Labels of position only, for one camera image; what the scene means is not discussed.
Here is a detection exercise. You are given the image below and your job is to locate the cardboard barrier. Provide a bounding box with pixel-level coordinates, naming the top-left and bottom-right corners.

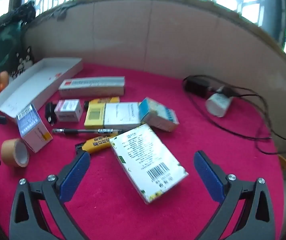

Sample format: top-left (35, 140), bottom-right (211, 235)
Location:
top-left (20, 0), bottom-right (286, 155)

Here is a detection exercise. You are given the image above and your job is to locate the white cardboard box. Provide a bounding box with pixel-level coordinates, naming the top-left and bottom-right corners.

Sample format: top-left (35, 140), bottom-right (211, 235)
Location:
top-left (0, 57), bottom-right (84, 123)

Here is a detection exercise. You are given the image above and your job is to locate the long grey sealant box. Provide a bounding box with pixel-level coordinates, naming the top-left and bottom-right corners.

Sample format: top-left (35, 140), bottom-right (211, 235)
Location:
top-left (58, 76), bottom-right (126, 99)

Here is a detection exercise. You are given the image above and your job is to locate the small white pink box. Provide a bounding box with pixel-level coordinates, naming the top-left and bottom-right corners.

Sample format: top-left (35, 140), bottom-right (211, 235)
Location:
top-left (54, 99), bottom-right (81, 123)

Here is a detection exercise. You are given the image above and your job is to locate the black pen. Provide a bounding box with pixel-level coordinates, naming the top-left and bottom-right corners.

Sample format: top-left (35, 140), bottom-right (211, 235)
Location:
top-left (52, 128), bottom-right (131, 136)

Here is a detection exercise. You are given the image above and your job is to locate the black and white dog figure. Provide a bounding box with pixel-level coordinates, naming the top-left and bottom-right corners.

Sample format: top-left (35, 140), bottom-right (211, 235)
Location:
top-left (11, 46), bottom-right (34, 78)

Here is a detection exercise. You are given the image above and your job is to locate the orange round object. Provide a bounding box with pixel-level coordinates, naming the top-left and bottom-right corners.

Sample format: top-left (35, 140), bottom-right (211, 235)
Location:
top-left (0, 71), bottom-right (10, 93)

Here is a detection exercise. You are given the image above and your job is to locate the small black plug adapter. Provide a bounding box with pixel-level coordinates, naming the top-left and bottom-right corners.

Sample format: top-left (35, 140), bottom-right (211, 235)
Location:
top-left (44, 101), bottom-right (57, 127)

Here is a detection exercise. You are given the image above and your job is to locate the white blue orange box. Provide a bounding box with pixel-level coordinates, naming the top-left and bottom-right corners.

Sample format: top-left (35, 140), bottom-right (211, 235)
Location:
top-left (16, 104), bottom-right (53, 153)

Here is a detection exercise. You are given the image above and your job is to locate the red felt table cloth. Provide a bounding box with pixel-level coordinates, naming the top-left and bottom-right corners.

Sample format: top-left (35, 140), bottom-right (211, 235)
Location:
top-left (0, 64), bottom-right (286, 240)

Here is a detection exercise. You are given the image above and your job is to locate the brown tape roll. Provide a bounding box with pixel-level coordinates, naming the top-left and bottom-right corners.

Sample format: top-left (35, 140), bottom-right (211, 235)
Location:
top-left (1, 138), bottom-right (30, 168)

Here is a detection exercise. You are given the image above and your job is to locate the yellow and white box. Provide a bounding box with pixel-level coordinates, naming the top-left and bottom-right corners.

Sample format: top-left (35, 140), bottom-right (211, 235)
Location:
top-left (84, 102), bottom-right (143, 130)

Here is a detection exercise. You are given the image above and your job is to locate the yellow utility knife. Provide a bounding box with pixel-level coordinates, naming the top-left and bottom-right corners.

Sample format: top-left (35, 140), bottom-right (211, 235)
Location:
top-left (75, 134), bottom-right (120, 155)

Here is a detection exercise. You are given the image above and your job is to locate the white floral print box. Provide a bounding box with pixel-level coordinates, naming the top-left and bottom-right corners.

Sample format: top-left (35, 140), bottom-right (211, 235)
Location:
top-left (109, 124), bottom-right (189, 205)

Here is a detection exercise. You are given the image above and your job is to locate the yellow and black box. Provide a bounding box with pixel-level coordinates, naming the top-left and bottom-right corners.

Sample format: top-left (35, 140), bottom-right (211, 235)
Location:
top-left (84, 96), bottom-right (120, 109)

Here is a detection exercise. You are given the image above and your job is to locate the black power adapter with cable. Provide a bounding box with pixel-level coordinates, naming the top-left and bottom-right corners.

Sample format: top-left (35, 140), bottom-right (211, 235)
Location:
top-left (182, 74), bottom-right (286, 155)

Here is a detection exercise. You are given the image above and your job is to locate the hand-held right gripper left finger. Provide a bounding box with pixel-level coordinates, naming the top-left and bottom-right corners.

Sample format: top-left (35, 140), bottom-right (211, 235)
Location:
top-left (9, 151), bottom-right (91, 240)

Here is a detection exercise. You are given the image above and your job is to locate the white plastic bottle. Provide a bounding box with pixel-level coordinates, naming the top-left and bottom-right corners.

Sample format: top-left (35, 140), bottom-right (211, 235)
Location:
top-left (205, 86), bottom-right (234, 118)

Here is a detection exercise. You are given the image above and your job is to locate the blue and white box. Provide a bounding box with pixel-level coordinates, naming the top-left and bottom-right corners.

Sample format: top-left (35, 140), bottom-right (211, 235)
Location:
top-left (138, 97), bottom-right (180, 132)

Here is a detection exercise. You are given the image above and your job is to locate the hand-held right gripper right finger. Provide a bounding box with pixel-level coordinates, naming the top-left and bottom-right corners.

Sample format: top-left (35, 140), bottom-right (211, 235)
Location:
top-left (194, 151), bottom-right (276, 240)

